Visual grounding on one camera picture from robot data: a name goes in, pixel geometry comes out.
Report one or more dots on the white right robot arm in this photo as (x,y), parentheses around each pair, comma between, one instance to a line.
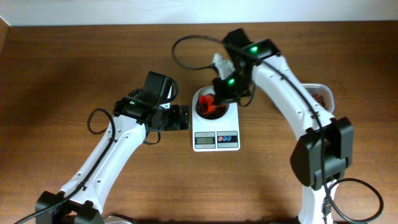
(324,146)

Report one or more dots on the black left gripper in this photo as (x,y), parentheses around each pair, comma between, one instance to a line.
(184,117)

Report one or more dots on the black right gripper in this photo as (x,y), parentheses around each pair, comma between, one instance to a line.
(222,96)

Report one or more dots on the red beans in bowl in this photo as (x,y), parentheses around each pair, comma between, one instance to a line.
(215,115)

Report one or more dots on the red adzuki beans in container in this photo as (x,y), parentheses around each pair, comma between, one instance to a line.
(319,99)

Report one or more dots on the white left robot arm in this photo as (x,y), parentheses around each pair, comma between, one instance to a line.
(142,111)

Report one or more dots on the clear plastic bean container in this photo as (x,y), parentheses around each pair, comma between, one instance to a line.
(324,91)

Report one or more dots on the red plastic scoop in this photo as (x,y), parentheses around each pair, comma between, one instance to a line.
(207,104)

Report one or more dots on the white round bowl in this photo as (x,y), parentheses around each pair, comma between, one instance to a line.
(203,91)

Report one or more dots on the white digital kitchen scale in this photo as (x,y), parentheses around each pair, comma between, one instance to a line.
(221,134)

